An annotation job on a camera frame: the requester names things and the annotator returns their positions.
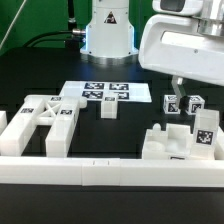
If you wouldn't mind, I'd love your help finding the white chair back frame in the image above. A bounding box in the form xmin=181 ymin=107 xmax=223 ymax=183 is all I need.
xmin=0 ymin=95 xmax=87 ymax=158

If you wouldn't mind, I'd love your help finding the white U-shaped fence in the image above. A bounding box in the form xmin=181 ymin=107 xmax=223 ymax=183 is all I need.
xmin=0 ymin=111 xmax=224 ymax=188

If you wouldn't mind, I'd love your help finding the white marker base plate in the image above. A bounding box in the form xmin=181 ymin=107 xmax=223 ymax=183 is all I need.
xmin=60 ymin=81 xmax=152 ymax=103

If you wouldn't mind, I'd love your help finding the white diagonal cord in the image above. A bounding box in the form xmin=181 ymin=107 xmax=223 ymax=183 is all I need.
xmin=0 ymin=0 xmax=28 ymax=51

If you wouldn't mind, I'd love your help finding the white tagged cube left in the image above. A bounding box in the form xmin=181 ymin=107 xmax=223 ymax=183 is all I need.
xmin=163 ymin=95 xmax=180 ymax=114

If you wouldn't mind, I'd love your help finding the white chair seat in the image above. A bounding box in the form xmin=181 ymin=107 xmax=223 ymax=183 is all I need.
xmin=142 ymin=123 xmax=192 ymax=160

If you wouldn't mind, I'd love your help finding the white tagged cube right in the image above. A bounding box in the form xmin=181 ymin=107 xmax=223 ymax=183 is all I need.
xmin=185 ymin=95 xmax=205 ymax=115

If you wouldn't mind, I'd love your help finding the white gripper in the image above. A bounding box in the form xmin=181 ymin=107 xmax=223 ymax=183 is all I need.
xmin=139 ymin=0 xmax=224 ymax=110

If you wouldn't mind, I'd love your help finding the white tagged cube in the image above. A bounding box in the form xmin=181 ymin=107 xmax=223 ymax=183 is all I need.
xmin=185 ymin=95 xmax=205 ymax=115
xmin=163 ymin=95 xmax=180 ymax=114

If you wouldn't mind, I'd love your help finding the black vertical pole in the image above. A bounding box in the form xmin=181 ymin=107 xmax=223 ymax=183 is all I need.
xmin=67 ymin=0 xmax=76 ymax=23

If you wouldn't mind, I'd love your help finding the black cable with connector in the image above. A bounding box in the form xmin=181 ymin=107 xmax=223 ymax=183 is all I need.
xmin=23 ymin=28 xmax=87 ymax=48

